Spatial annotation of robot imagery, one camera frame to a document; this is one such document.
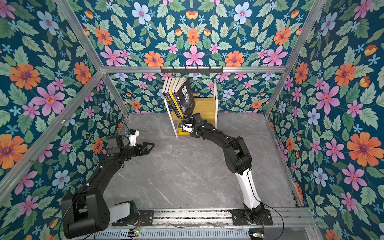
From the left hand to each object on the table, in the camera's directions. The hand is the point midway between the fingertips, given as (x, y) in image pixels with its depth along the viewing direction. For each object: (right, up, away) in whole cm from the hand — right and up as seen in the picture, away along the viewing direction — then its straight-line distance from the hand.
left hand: (148, 141), depth 83 cm
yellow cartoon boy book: (+15, +23, -5) cm, 28 cm away
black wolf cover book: (+20, +25, -1) cm, 32 cm away
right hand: (+25, +10, +18) cm, 32 cm away
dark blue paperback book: (+13, +23, -5) cm, 27 cm away
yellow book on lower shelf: (+16, +5, +19) cm, 25 cm away
